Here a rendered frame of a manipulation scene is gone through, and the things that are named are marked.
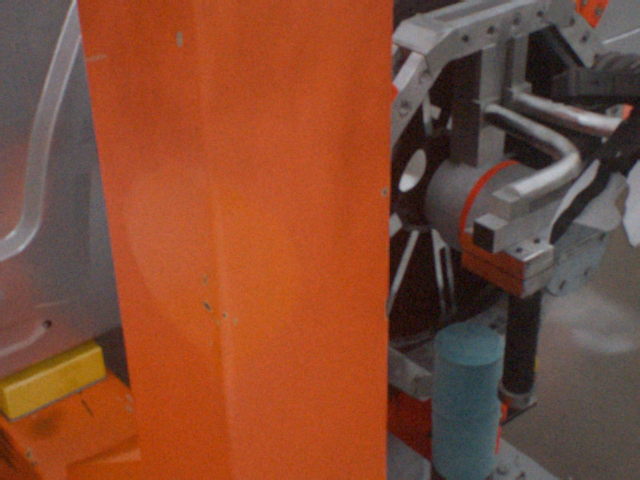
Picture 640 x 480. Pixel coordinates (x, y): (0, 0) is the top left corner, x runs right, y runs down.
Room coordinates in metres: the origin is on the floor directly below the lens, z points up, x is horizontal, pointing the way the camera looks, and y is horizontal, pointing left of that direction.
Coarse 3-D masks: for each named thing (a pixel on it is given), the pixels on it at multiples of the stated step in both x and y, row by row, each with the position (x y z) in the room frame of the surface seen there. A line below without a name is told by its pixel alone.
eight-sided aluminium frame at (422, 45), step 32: (480, 0) 1.26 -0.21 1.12; (512, 0) 1.29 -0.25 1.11; (544, 0) 1.27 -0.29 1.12; (416, 32) 1.17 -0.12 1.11; (448, 32) 1.16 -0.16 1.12; (480, 32) 1.20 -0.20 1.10; (512, 32) 1.23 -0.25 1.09; (544, 32) 1.34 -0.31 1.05; (576, 32) 1.31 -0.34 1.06; (416, 64) 1.14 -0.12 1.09; (576, 64) 1.38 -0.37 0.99; (416, 96) 1.13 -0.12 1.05; (480, 320) 1.29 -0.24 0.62; (416, 352) 1.21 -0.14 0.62; (416, 384) 1.14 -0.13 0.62
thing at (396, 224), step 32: (448, 64) 1.61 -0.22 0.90; (544, 64) 1.42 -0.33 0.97; (448, 96) 1.34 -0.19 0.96; (544, 96) 1.45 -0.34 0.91; (416, 128) 1.30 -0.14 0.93; (448, 128) 1.32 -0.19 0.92; (544, 160) 1.44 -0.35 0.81; (416, 192) 1.34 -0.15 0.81; (416, 224) 1.29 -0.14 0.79; (416, 256) 1.46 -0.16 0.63; (448, 256) 1.33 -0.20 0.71; (416, 288) 1.38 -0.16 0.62; (448, 288) 1.33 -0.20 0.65; (480, 288) 1.35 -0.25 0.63; (416, 320) 1.30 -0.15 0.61; (448, 320) 1.30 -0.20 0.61
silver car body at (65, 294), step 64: (0, 0) 1.09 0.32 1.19; (64, 0) 1.13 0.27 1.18; (0, 64) 1.08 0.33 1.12; (64, 64) 1.11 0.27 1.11; (0, 128) 1.07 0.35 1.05; (64, 128) 1.09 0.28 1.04; (0, 192) 1.06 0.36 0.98; (64, 192) 1.08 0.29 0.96; (0, 256) 1.03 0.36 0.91; (64, 256) 1.07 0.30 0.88; (0, 320) 1.02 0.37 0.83; (64, 320) 1.06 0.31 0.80
